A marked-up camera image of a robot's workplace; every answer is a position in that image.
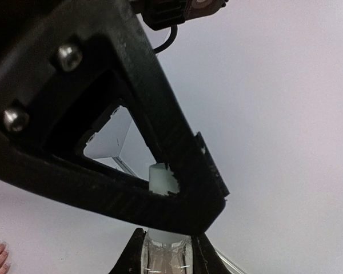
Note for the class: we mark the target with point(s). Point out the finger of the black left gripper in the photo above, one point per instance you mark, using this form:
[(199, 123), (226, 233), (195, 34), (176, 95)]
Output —
[(151, 101), (88, 185)]

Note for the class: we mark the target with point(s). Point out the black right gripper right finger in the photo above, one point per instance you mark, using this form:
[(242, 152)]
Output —
[(205, 257)]

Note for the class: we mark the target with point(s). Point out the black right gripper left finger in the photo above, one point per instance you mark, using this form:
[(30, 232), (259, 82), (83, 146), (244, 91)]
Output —
[(129, 261)]

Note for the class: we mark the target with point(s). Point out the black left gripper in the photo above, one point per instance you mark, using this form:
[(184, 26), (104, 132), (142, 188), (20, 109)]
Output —
[(30, 34)]

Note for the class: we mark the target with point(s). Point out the clear nail polish bottle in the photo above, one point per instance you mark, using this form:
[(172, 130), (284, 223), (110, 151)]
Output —
[(159, 258)]

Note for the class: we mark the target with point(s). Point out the white nail polish cap brush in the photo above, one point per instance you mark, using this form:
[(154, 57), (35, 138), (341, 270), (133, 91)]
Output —
[(163, 182)]

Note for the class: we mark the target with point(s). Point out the aluminium table edge rail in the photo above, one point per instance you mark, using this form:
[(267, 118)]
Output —
[(124, 167)]

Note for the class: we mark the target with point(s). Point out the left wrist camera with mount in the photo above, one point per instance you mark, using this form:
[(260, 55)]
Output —
[(163, 14)]

